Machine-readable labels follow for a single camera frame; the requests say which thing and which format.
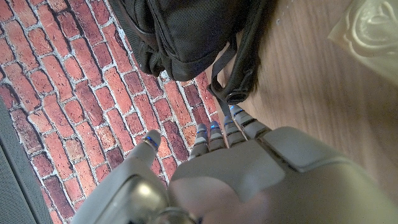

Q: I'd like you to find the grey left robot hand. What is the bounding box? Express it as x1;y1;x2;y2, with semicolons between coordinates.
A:
71;104;398;224

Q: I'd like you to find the black fabric backpack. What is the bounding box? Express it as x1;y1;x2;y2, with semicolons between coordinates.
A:
107;0;277;116

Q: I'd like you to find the crinkled golden plastic wrap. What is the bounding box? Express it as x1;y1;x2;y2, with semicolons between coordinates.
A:
328;0;398;85

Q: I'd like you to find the red brick print backdrop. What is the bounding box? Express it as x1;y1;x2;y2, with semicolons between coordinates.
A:
0;0;224;224

